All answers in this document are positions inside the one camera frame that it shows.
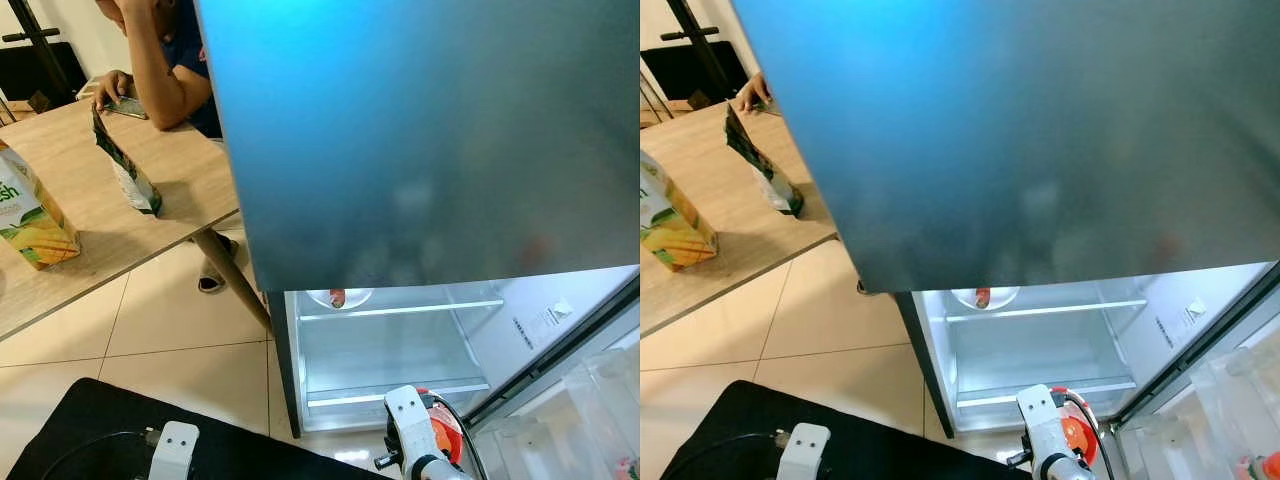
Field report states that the person right hand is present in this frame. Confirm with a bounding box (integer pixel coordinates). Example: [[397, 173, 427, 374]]
[[738, 75, 771, 113], [93, 70, 137, 111]]

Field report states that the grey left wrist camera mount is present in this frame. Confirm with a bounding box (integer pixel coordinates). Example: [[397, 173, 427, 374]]
[[148, 421, 201, 480], [778, 423, 833, 480]]

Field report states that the glass fridge shelf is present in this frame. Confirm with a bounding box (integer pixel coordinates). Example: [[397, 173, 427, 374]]
[[945, 298, 1149, 323], [955, 378, 1136, 409], [305, 378, 491, 409], [298, 298, 506, 323]]

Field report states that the black case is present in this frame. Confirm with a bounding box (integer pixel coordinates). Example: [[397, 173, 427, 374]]
[[0, 42, 89, 101], [640, 40, 751, 101]]

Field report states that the red and black bowl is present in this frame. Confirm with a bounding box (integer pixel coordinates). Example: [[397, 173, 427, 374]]
[[1050, 387, 1101, 467], [413, 387, 467, 467]]

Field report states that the mango juice carton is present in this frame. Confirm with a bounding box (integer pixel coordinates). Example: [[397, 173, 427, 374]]
[[0, 140, 81, 271], [640, 150, 719, 271]]

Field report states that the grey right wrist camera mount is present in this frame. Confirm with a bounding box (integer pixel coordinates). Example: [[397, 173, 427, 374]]
[[1017, 384, 1071, 466], [385, 385, 441, 466]]

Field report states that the person in dark blue shirt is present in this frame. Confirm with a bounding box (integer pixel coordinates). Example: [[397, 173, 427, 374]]
[[160, 0, 226, 139]]

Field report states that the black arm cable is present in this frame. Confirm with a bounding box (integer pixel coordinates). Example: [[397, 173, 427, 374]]
[[680, 430, 791, 480], [40, 430, 161, 480], [430, 393, 491, 480], [1065, 393, 1116, 480]]

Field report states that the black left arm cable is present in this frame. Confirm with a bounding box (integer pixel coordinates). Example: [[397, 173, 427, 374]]
[[40, 430, 161, 480], [680, 430, 791, 480]]

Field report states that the fridge lower door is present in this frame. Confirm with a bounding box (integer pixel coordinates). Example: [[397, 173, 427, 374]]
[[465, 280, 641, 480], [1108, 265, 1280, 480]]

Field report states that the dark green snack bag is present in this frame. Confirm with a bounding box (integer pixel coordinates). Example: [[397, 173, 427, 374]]
[[92, 105, 163, 216], [725, 102, 806, 217]]

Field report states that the orange tomato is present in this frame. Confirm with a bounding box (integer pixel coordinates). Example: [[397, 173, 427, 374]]
[[1062, 418, 1099, 466], [430, 420, 463, 464]]

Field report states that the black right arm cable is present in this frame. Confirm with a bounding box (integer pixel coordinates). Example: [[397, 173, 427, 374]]
[[430, 393, 491, 480], [1065, 393, 1116, 480]]

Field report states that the black stand with crossbar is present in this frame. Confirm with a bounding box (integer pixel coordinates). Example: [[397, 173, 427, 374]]
[[660, 0, 741, 106], [2, 0, 76, 113]]

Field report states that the white bowl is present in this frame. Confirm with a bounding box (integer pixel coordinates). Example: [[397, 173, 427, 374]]
[[950, 287, 1021, 311], [305, 288, 375, 311]]

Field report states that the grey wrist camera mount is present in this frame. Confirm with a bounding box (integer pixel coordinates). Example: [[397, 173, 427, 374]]
[[148, 421, 201, 480], [778, 423, 833, 480], [1017, 384, 1071, 466], [385, 385, 441, 466]]

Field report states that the grey steel fridge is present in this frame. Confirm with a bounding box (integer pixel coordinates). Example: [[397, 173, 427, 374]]
[[195, 0, 641, 441], [730, 0, 1280, 441]]

